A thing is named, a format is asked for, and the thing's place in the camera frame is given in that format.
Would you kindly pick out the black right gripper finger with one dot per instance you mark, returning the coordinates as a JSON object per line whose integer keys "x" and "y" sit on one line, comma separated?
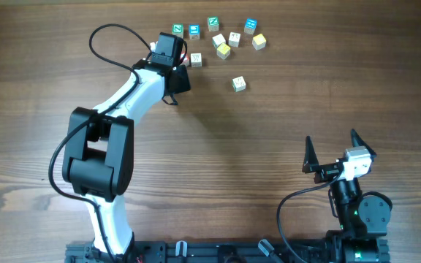
{"x": 310, "y": 163}
{"x": 357, "y": 141}

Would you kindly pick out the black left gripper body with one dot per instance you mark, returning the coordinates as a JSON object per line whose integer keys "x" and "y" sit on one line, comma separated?
{"x": 185, "y": 82}

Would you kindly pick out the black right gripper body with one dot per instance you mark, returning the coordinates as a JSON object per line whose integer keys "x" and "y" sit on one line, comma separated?
{"x": 326, "y": 173}

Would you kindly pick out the white green edged block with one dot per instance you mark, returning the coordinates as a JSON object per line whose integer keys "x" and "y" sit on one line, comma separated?
{"x": 218, "y": 40}

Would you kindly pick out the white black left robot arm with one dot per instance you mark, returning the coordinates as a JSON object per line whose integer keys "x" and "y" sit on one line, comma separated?
{"x": 98, "y": 153}

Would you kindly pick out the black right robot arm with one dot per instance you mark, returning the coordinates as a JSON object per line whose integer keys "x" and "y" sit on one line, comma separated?
{"x": 362, "y": 216}

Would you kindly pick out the red I top block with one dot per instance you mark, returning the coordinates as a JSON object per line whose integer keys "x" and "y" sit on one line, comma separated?
{"x": 186, "y": 61}

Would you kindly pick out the plain block yellow side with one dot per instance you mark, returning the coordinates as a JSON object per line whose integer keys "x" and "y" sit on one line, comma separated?
{"x": 196, "y": 59}

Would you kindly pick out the green N block left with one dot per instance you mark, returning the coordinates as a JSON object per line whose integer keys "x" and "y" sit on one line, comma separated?
{"x": 178, "y": 30}

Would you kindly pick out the green n block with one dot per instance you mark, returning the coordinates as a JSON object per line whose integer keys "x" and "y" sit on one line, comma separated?
{"x": 213, "y": 23}
{"x": 178, "y": 30}

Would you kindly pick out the yellow top elephant block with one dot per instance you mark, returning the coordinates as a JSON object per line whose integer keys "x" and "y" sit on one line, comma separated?
{"x": 223, "y": 51}

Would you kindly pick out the blue top block left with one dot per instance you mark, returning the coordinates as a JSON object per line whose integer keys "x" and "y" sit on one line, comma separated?
{"x": 194, "y": 31}

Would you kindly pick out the blue block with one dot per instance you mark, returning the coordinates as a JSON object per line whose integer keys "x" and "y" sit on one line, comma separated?
{"x": 194, "y": 31}
{"x": 250, "y": 26}

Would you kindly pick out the lone block with zero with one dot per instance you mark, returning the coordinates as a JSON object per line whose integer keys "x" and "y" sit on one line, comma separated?
{"x": 239, "y": 84}

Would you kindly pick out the green N block right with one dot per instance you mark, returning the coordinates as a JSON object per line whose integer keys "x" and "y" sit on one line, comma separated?
{"x": 213, "y": 23}

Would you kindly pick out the plain block number two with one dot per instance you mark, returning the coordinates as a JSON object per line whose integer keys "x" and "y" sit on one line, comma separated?
{"x": 234, "y": 39}

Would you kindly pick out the blue top block right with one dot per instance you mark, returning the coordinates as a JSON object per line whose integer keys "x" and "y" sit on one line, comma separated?
{"x": 250, "y": 26}

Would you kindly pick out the yellow top block right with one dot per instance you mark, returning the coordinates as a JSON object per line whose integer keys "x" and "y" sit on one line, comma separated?
{"x": 259, "y": 42}

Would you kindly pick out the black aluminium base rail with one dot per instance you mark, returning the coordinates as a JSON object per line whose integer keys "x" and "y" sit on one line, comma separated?
{"x": 321, "y": 250}

